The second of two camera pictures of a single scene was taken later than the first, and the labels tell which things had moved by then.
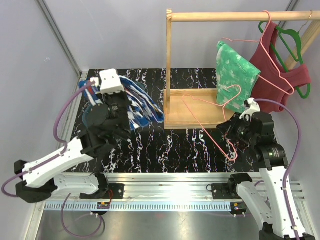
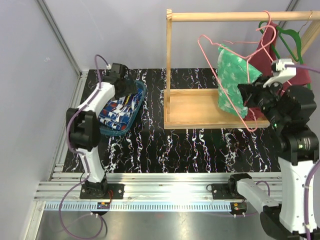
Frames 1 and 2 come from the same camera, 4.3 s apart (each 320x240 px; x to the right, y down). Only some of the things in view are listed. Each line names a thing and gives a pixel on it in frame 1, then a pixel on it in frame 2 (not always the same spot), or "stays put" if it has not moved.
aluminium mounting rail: (160, 191) stays put
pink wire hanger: (227, 101) → (240, 54)
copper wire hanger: (307, 21) stays put
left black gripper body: (117, 102) → (126, 89)
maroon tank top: (276, 80) stays put
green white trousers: (236, 77) stays put
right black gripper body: (240, 129) → (265, 98)
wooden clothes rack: (197, 108) stays put
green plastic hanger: (280, 32) stays put
